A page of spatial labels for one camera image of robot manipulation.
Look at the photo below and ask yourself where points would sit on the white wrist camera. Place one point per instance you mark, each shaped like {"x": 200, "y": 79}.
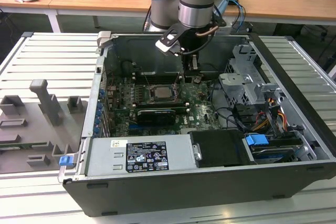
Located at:
{"x": 165, "y": 47}

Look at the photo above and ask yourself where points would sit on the hard disk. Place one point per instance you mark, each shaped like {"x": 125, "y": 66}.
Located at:
{"x": 270, "y": 154}

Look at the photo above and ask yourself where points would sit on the CPU with silver top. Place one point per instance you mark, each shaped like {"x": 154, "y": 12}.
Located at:
{"x": 162, "y": 93}

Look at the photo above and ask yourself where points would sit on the black plastic shroud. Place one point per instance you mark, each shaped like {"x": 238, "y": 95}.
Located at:
{"x": 220, "y": 148}

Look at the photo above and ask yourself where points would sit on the blue case latch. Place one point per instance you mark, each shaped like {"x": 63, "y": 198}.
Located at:
{"x": 66, "y": 161}

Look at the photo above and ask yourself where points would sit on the silver coin battery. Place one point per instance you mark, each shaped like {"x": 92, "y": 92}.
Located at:
{"x": 197, "y": 79}

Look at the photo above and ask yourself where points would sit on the black graphics card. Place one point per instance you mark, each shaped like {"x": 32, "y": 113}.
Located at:
{"x": 156, "y": 117}

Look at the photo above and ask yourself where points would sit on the RAM slot with white clips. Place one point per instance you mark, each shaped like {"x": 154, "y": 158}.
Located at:
{"x": 157, "y": 73}
{"x": 157, "y": 78}
{"x": 187, "y": 104}
{"x": 187, "y": 109}

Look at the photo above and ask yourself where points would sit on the CPU socket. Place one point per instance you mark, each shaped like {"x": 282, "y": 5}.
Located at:
{"x": 151, "y": 91}

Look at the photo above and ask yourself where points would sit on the metal disk bay cage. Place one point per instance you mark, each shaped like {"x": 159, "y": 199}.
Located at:
{"x": 244, "y": 87}

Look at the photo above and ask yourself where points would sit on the blue disk carrier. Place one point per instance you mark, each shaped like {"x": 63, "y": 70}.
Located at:
{"x": 256, "y": 140}

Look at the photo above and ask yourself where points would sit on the black PC case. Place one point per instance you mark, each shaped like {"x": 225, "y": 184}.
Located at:
{"x": 183, "y": 195}

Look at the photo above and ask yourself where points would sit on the green motherboard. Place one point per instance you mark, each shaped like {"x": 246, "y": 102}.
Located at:
{"x": 199, "y": 95}

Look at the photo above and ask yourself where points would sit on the grey power supply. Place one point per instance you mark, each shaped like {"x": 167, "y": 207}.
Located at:
{"x": 105, "y": 155}

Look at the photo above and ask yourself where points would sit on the grey case latch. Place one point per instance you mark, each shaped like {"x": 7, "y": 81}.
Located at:
{"x": 103, "y": 39}

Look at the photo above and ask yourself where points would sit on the metal locking lever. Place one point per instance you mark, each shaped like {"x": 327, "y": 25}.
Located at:
{"x": 145, "y": 78}
{"x": 179, "y": 79}

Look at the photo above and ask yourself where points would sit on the grey parts rack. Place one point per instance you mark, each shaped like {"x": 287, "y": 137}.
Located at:
{"x": 31, "y": 134}

